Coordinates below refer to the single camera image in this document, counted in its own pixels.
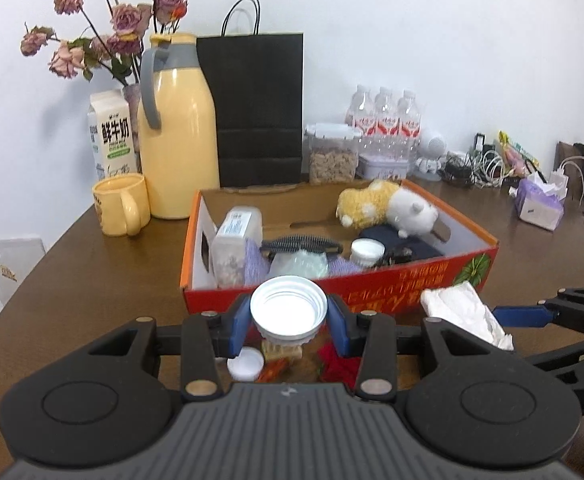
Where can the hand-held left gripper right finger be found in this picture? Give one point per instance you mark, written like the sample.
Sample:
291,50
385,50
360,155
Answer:
339,325

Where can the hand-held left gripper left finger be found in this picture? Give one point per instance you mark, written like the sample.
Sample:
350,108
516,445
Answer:
239,325

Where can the small white cap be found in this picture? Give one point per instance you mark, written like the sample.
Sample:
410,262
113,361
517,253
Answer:
244,365

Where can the large white bottle cap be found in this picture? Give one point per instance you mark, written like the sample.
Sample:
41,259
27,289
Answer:
287,310

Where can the purple woven pouch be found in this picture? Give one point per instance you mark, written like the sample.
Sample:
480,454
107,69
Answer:
254,265

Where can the clear plastic box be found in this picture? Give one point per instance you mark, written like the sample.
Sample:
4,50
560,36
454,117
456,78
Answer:
234,250

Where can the white round puck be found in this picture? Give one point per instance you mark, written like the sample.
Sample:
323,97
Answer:
367,250

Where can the black hair comb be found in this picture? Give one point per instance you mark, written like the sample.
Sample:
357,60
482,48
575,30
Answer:
302,246

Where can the navy zip pouch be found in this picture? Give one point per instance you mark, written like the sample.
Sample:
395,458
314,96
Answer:
422,250

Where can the red cardboard box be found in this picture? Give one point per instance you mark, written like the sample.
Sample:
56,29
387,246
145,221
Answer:
282,207

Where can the white and tan plush sheep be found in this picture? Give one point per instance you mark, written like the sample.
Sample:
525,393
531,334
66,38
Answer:
412,212

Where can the purple tissue pack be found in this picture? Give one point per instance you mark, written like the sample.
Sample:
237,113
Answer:
537,205

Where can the colourful snack packet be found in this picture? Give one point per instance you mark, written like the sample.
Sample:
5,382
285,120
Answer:
519,155

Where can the lavender tin box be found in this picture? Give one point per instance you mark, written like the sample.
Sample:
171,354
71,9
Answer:
382,166

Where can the clear food container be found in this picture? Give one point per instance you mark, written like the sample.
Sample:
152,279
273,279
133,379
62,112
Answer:
332,160

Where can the yellow mug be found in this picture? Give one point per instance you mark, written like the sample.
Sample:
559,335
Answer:
117,205

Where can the white robot speaker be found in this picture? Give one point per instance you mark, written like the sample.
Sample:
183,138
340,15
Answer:
432,147

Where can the yellow thermos jug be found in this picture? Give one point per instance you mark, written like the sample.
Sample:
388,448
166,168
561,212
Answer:
179,135

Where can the clear water bottle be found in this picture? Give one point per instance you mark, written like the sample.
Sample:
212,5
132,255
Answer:
386,120
362,120
409,122

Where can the black paper bag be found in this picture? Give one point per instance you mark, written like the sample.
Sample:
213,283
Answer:
257,110

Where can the white milk carton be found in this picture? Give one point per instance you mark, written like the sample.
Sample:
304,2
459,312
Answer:
114,135

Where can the white booklet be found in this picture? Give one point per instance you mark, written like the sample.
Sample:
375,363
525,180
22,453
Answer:
7,270

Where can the glass vase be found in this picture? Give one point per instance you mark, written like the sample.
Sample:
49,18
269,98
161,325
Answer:
132,105

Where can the dried pink roses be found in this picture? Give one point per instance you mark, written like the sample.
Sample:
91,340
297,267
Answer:
122,20

